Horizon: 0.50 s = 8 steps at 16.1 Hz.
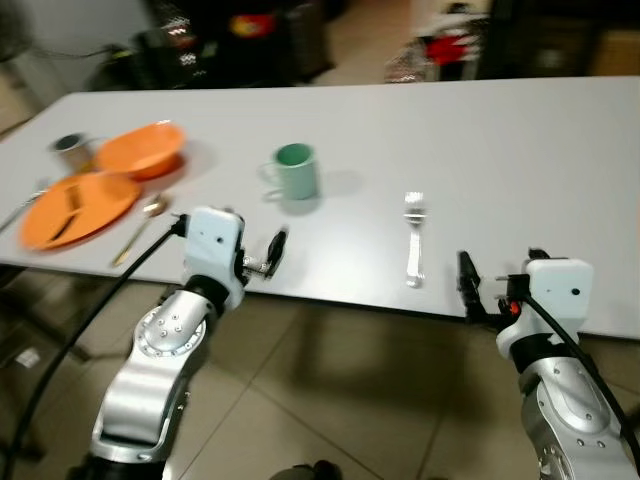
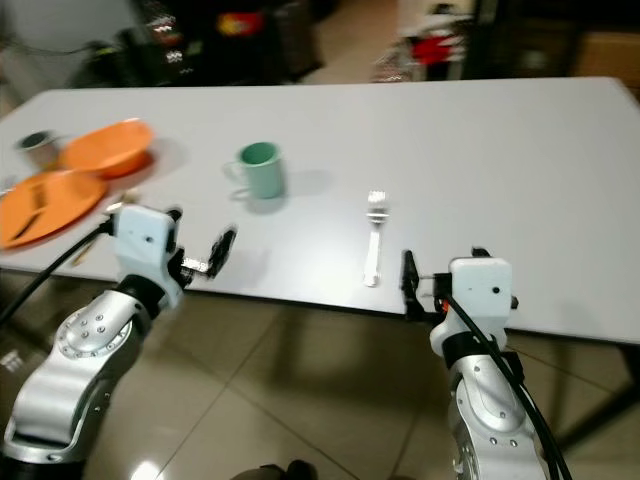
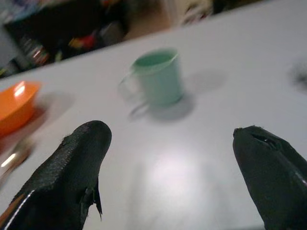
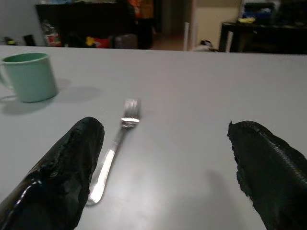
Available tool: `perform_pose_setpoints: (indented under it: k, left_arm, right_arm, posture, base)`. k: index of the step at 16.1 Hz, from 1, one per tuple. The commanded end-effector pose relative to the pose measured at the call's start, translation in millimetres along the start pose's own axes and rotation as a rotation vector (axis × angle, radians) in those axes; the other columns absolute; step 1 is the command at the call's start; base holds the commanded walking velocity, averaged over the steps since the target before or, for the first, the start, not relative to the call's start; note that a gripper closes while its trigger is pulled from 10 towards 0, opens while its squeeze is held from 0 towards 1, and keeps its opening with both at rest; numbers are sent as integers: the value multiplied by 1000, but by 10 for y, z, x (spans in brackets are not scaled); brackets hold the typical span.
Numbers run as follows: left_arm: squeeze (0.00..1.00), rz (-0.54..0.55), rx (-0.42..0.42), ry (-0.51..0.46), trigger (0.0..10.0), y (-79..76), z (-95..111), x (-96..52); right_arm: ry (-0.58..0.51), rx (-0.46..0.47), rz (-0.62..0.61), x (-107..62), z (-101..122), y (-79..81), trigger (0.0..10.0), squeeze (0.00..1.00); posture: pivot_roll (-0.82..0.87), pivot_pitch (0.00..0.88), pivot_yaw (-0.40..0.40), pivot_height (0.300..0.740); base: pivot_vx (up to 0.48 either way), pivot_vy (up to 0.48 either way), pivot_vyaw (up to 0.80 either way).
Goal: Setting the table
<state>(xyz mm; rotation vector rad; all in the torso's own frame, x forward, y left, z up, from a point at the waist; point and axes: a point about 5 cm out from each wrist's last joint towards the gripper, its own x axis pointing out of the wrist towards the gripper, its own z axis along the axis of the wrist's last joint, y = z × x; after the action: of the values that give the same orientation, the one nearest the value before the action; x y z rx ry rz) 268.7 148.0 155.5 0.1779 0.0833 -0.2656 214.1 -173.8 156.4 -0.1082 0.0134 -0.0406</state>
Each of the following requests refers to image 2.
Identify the orange plate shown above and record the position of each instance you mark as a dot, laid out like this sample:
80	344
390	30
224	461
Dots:
60	205

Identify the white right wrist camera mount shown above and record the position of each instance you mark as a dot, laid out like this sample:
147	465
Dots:
482	295

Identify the dark robot foot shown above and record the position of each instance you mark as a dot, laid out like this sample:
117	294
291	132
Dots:
288	470

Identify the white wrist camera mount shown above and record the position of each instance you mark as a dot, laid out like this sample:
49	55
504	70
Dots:
145	245
482	295

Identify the black equipment rack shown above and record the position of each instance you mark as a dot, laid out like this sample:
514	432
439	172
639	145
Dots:
190	45

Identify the brown cardboard box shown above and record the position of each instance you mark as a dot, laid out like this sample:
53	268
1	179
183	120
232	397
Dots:
610	58

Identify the orange bowl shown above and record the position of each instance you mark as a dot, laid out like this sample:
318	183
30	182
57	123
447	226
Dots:
105	150

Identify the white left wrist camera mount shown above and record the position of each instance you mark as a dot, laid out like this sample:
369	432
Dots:
145	245

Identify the small white floor scrap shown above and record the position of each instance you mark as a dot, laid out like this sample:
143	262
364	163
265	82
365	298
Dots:
14	361

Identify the small metal cup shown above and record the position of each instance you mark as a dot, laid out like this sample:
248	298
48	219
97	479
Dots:
40	152

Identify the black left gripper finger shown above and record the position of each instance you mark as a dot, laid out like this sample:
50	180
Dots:
222	250

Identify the red bag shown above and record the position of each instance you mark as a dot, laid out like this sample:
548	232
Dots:
430	48

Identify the red and yellow label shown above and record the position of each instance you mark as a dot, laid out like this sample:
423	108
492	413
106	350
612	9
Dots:
240	22

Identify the silver fork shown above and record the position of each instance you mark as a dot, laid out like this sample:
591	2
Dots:
374	245

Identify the green mug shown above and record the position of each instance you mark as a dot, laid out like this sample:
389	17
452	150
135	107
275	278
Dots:
263	176

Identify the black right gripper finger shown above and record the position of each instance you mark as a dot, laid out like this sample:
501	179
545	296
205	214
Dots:
479	254
411	275

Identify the black chopsticks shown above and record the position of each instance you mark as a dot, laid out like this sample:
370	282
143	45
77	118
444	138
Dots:
32	212

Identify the black table leg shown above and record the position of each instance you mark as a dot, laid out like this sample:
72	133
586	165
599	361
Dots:
600	412

